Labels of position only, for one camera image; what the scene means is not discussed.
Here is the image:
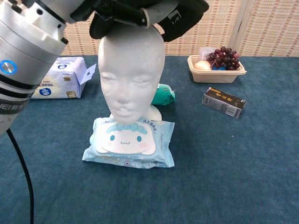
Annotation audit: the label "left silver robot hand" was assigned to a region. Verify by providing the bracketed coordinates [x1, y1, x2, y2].
[70, 0, 182, 28]

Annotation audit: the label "black baseball cap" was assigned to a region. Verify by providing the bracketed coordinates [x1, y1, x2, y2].
[89, 0, 210, 43]

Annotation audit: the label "white foam mannequin head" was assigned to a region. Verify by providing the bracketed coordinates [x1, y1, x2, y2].
[98, 24, 166, 125]

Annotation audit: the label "bamboo folding screen panel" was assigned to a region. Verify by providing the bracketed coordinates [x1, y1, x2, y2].
[58, 20, 102, 56]
[161, 0, 248, 56]
[233, 0, 299, 58]

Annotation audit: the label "large blue white tissue pack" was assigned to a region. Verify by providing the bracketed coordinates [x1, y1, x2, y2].
[31, 56, 97, 100]

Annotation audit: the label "clear plastic small container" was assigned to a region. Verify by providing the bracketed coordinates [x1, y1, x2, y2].
[199, 46, 215, 62]

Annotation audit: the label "small green wipes pack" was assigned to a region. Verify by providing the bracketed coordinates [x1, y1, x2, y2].
[150, 83, 178, 106]

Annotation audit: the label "pale orange onion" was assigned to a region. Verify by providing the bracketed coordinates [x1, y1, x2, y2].
[194, 60, 211, 70]

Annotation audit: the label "beige food tray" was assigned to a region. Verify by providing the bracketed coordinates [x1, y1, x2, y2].
[187, 55, 247, 84]

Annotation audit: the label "purple grape bunch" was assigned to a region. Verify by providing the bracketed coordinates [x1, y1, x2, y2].
[206, 46, 241, 71]

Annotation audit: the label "light blue cartoon wipes pack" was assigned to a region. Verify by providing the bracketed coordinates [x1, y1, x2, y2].
[81, 117, 176, 168]

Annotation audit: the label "black box with gold print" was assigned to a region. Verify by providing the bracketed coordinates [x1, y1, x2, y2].
[201, 87, 247, 119]

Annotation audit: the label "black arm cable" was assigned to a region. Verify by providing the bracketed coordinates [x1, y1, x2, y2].
[6, 128, 33, 224]

